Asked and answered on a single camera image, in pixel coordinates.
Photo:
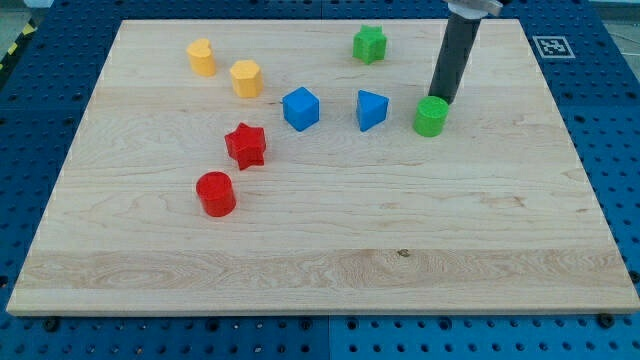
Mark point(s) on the wooden board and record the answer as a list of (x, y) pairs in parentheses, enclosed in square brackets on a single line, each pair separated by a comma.
[(495, 215)]

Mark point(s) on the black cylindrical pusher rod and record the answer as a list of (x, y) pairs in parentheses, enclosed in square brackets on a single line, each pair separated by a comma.
[(454, 53)]

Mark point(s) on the fiducial marker tag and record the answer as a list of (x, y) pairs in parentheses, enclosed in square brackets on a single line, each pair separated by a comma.
[(553, 47)]

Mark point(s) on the green cylinder block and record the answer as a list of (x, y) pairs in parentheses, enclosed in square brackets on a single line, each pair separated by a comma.
[(431, 114)]

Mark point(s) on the blue triangle block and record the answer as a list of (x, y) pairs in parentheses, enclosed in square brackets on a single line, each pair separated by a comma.
[(371, 109)]

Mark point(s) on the blue cube block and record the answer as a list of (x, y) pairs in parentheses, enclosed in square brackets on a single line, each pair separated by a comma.
[(301, 109)]

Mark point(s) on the red cylinder block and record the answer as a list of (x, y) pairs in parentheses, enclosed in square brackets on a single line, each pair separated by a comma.
[(216, 194)]

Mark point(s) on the red star block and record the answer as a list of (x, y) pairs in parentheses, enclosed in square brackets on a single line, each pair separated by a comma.
[(246, 145)]

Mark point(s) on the yellow heart block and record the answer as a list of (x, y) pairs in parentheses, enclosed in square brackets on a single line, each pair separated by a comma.
[(201, 57)]

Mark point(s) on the silver rod mount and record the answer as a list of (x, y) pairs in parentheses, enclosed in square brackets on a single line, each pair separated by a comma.
[(475, 9)]

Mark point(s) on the green star block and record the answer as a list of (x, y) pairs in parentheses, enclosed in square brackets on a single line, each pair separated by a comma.
[(369, 44)]

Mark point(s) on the yellow hexagon block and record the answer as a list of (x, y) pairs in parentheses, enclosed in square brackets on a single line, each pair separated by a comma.
[(247, 79)]

